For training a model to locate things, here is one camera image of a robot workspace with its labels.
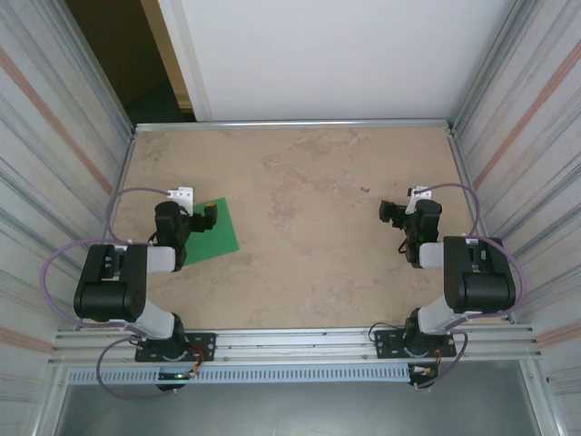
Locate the green paper sheet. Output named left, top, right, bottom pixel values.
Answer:
left=183, top=196, right=241, bottom=268

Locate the black base controller module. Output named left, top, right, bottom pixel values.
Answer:
left=407, top=362, right=440, bottom=391
left=155, top=370, right=202, bottom=392

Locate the grey metal shelf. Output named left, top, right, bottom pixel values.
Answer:
left=34, top=361, right=568, bottom=436

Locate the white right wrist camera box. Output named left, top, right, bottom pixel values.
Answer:
left=405, top=185, right=433, bottom=214

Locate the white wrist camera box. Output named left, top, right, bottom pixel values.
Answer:
left=405, top=185, right=433, bottom=214
left=165, top=185, right=196, bottom=217

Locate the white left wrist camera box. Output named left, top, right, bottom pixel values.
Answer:
left=165, top=185, right=196, bottom=217

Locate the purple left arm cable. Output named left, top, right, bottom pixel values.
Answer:
left=40, top=186, right=178, bottom=401

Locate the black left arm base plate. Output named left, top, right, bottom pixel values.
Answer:
left=134, top=332, right=217, bottom=363

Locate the aluminium table end rail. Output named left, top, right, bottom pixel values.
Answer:
left=133, top=118, right=455, bottom=134

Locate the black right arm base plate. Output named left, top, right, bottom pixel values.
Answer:
left=374, top=327, right=457, bottom=360

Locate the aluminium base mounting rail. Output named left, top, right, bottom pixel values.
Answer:
left=53, top=324, right=544, bottom=364

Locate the grey slotted cable duct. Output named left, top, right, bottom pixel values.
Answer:
left=66, top=365, right=412, bottom=385

